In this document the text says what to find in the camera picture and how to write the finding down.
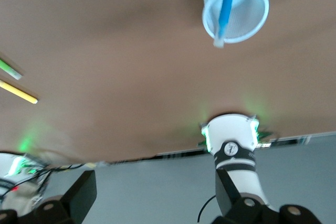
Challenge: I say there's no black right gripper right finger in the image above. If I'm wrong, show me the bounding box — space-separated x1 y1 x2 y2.
212 168 322 224

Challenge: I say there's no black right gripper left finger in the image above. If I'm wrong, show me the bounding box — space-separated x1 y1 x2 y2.
0 170 98 224

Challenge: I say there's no blue marker pen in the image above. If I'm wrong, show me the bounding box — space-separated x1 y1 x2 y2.
213 0 235 49

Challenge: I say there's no yellow marker pen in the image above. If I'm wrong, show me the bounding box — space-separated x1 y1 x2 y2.
0 80 39 104

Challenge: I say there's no green marker pen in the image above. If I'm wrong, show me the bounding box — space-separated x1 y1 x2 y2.
0 58 23 81

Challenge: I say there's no light blue mesh cup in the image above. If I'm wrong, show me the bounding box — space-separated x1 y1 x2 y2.
202 0 270 45

